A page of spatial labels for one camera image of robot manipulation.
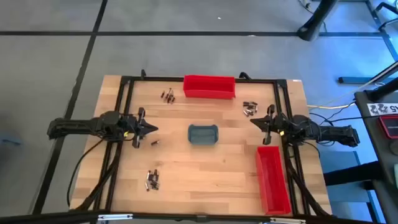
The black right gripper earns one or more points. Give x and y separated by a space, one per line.
281 126

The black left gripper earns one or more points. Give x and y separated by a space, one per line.
130 126

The long red plastic bin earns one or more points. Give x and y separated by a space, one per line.
273 180
208 90

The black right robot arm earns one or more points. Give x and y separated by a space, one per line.
329 133

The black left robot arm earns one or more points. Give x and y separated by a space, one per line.
77 126

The blue-grey plastic basket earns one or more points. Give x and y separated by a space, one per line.
202 134

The black table foot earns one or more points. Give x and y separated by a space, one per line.
348 177

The black desk leg bar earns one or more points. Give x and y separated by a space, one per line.
357 80

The black stand leg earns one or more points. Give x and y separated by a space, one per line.
315 21

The white printed label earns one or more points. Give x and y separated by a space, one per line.
382 109

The dark grey side table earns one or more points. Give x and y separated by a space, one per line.
382 161

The black mounting beam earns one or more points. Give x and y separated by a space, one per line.
62 216

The red and black device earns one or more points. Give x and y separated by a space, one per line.
390 126

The black aluminium table frame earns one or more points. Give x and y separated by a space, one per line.
155 78

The silver metal bracket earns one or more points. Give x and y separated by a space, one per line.
115 216
287 221

